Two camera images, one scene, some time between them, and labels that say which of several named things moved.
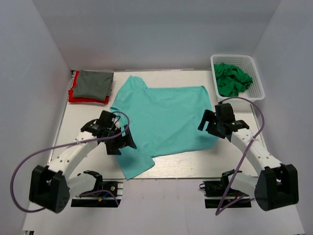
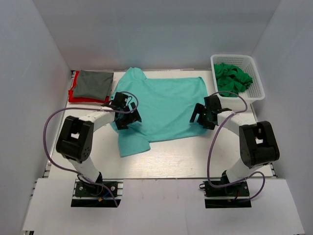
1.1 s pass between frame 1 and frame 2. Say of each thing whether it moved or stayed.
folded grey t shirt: stayed
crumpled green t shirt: stayed
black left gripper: moved
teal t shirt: moved
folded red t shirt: stayed
